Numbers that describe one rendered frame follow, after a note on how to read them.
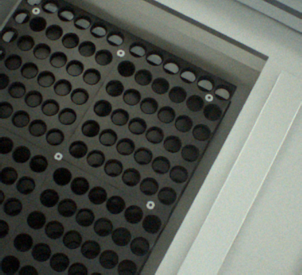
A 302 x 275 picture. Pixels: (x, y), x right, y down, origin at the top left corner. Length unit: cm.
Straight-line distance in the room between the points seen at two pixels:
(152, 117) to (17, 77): 10
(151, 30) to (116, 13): 3
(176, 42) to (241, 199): 21
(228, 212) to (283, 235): 4
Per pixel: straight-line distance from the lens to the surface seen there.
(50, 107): 63
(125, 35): 62
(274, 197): 54
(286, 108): 55
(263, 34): 58
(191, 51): 69
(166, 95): 60
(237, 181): 52
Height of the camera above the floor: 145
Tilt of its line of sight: 69 degrees down
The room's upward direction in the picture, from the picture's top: 11 degrees clockwise
